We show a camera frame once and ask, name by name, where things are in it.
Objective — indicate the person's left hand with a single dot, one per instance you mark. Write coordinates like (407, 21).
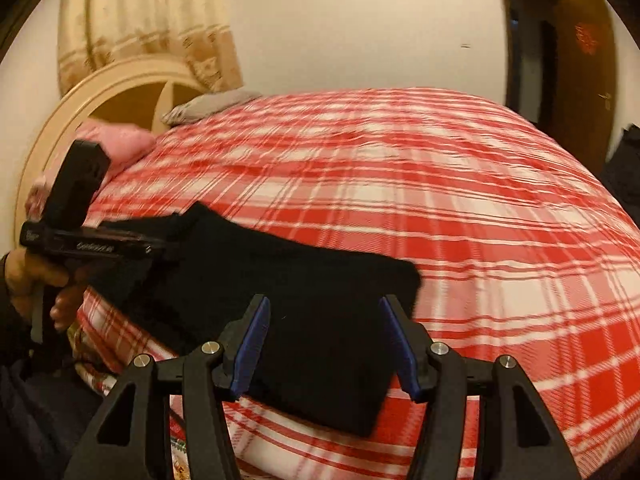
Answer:
(24, 272)

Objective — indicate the pink folded quilt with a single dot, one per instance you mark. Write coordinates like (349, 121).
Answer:
(98, 152)

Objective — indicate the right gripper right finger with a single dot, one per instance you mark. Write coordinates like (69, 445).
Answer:
(517, 436)

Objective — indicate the beige patterned curtain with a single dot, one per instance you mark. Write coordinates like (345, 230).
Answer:
(95, 33)

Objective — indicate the black pants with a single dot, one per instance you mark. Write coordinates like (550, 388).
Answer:
(326, 358)

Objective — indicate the grey striped pillow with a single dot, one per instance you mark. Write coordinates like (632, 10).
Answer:
(206, 105)

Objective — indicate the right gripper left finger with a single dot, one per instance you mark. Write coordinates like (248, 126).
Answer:
(128, 437)

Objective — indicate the cream wooden headboard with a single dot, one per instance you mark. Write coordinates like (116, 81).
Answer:
(139, 91)

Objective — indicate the black bag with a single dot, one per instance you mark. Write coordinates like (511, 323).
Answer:
(621, 173)

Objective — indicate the red plaid bed sheet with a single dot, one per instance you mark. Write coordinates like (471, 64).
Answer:
(520, 249)

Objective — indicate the brown wooden door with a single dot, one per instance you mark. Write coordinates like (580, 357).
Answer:
(586, 79)

